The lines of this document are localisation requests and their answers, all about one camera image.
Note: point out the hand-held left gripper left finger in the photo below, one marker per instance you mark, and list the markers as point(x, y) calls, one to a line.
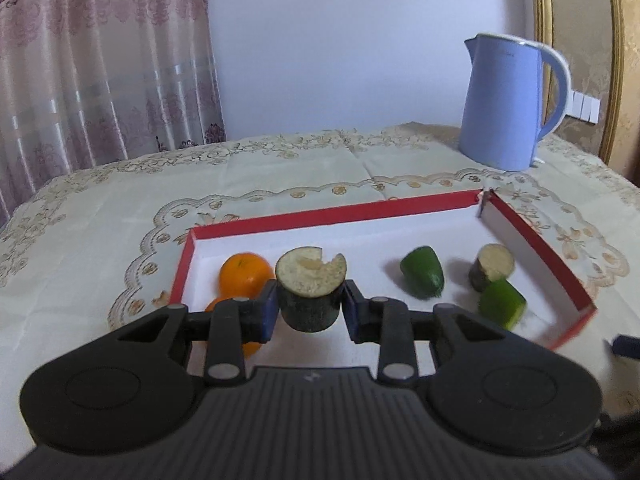
point(262, 312)

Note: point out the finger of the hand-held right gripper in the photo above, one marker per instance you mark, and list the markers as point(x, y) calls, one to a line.
point(625, 346)

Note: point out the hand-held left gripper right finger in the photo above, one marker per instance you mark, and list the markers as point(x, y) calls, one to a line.
point(356, 312)

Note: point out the orange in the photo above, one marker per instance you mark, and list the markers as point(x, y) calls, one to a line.
point(242, 272)
point(216, 305)

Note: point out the cucumber chunk with notch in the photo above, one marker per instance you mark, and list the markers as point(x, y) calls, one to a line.
point(310, 305)

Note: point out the red cardboard tray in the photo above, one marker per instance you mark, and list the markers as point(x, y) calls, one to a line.
point(360, 240)

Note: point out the green cucumber piece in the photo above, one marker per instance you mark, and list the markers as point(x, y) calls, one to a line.
point(422, 272)
point(500, 305)

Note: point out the cucumber slice pale face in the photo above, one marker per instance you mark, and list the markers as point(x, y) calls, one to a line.
point(492, 262)

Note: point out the beige embroidered tablecloth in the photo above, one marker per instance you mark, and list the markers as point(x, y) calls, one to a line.
point(100, 200)

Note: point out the blue electric kettle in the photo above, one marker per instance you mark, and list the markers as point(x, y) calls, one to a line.
point(500, 105)

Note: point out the pink patterned curtain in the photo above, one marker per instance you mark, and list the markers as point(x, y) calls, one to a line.
point(100, 60)

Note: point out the white wall switch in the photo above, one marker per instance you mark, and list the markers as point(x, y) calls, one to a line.
point(585, 106)

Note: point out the gold wall moulding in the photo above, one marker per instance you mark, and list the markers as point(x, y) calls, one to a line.
point(542, 0)
point(617, 60)

